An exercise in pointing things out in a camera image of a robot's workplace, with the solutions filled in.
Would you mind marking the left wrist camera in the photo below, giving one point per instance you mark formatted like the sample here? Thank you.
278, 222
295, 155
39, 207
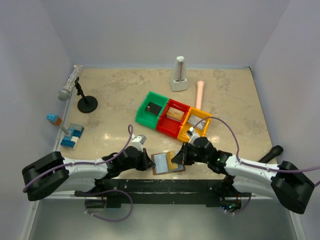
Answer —
138, 141

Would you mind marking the brown leather card holder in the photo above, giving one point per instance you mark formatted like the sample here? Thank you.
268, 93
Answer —
161, 166

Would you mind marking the blue orange toy block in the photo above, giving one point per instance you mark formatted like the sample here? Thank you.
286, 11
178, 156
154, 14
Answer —
54, 119

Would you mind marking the black microphone stand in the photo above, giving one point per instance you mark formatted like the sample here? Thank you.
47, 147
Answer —
87, 104

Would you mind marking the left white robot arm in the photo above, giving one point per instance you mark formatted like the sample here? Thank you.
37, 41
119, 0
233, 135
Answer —
56, 173

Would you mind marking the cards in yellow bin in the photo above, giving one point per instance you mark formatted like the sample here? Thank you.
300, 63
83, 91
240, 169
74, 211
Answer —
196, 121

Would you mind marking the green plastic bin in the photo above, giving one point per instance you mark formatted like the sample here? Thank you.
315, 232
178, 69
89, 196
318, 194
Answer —
146, 119

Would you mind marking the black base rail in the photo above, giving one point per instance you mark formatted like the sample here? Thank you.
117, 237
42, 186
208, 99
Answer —
209, 192

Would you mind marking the pink toy microphone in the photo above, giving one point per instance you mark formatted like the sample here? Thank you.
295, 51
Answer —
199, 94

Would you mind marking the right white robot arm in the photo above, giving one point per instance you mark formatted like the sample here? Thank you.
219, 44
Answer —
283, 182

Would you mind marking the red plastic bin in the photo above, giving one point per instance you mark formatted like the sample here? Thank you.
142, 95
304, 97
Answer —
170, 127

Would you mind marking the yellow plastic bin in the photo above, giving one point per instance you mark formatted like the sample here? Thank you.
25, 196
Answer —
182, 136

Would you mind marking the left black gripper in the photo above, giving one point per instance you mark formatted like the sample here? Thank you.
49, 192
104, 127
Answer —
145, 159

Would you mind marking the black item in green bin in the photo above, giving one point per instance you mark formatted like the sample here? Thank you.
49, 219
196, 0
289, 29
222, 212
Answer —
153, 108

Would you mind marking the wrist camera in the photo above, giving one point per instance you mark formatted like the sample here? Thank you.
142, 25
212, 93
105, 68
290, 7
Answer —
138, 141
192, 134

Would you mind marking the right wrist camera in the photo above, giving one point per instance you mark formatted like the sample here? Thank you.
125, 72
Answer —
192, 134

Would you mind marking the blue toy brick stack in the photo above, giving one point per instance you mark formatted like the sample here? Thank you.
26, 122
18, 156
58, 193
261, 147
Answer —
70, 141

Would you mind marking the white metronome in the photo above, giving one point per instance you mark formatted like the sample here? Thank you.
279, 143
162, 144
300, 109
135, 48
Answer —
178, 81

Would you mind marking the cards in red bin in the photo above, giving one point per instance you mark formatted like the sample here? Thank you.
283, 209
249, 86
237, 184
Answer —
174, 114

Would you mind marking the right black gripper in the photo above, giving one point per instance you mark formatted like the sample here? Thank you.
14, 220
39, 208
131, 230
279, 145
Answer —
185, 154

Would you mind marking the silver glitter microphone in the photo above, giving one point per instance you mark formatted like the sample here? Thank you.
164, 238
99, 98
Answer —
65, 93

